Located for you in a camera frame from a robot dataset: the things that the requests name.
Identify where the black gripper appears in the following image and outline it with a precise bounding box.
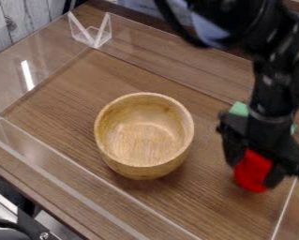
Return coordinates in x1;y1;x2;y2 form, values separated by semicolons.
217;112;299;188

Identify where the red plush fruit green leaf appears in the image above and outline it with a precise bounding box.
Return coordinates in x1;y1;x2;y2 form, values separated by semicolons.
234;149;273;193

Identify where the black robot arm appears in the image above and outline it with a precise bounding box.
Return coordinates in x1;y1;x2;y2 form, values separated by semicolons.
154;0;299;193

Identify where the green rectangular block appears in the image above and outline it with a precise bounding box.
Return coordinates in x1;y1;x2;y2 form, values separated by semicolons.
230;101;297;135

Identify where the wooden bowl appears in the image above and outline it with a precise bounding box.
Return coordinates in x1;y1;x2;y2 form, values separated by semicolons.
94;92;194;180

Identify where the clear acrylic tray enclosure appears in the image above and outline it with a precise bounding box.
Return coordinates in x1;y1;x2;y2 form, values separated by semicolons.
0;9;299;240

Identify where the black camera mount with cable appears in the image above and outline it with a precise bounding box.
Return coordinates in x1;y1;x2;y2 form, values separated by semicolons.
0;205;70;240

